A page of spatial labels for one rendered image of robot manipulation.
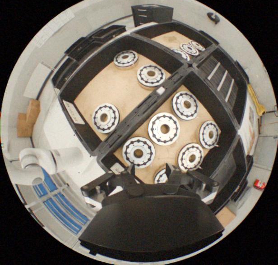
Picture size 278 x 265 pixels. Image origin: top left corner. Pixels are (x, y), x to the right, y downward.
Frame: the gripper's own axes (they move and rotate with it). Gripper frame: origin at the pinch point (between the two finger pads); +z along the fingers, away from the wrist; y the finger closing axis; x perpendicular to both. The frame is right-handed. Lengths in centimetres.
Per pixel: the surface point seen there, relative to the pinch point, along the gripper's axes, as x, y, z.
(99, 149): 2.1, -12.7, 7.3
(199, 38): 61, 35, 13
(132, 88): 22.2, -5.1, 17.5
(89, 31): 298, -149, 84
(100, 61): 35.3, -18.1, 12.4
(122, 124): 8.4, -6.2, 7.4
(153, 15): 170, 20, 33
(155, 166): -5.7, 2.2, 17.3
